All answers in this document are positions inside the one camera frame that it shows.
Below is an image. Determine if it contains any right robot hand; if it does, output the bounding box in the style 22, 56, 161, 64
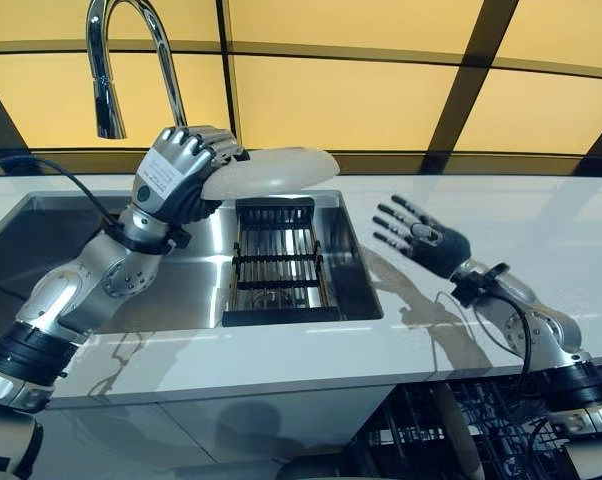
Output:
372, 194, 473, 279

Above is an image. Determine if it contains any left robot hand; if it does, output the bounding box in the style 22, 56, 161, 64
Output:
130, 125, 252, 224

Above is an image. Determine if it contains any white round plate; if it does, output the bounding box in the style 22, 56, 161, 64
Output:
432, 382, 486, 480
200, 146, 340, 202

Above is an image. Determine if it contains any chrome gooseneck faucet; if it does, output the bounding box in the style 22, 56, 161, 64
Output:
85, 0, 190, 140

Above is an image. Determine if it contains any stainless steel sink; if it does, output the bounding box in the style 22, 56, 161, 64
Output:
0, 189, 385, 341

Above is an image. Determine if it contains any black steel dish rack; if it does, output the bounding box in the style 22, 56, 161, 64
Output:
222, 197, 342, 328

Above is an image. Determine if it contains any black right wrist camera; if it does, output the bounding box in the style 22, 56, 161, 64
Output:
452, 262, 511, 307

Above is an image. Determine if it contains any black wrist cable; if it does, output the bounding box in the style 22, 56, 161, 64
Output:
0, 154, 127, 301
483, 262, 535, 386

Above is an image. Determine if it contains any wire dishwasher rack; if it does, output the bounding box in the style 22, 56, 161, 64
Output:
360, 372, 602, 480

